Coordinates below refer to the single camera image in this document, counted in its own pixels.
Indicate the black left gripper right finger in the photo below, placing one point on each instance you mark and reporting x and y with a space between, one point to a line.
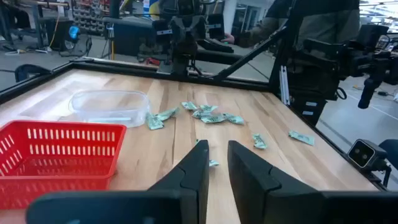
258 186

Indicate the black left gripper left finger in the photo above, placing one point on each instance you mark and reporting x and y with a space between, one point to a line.
186 174

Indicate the green sachet packet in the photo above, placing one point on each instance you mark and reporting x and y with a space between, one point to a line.
214 163
199 114
168 114
189 105
234 119
301 137
213 119
154 122
259 141
207 108

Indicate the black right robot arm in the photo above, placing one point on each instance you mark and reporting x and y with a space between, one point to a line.
180 63

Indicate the parts bin shelf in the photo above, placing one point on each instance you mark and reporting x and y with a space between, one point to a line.
90 17

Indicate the person's hand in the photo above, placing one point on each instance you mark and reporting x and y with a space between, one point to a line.
229 38

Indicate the clear plastic container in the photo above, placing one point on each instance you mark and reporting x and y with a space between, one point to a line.
109 105

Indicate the silver aluminium profile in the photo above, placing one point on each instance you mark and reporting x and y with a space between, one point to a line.
284 85

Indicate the blue round object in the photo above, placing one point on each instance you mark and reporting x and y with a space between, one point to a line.
74 32

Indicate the red plastic basket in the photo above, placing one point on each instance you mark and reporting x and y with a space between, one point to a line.
62 165

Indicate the black equipment rig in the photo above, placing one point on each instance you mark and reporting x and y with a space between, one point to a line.
323 71

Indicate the dark chair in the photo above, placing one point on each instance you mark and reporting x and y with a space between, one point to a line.
29 71
390 152

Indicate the person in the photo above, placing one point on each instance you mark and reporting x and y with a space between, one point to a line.
326 21

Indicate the black aluminium table frame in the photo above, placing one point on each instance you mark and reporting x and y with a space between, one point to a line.
124 69

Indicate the black table-level camera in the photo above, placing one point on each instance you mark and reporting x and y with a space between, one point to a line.
362 154

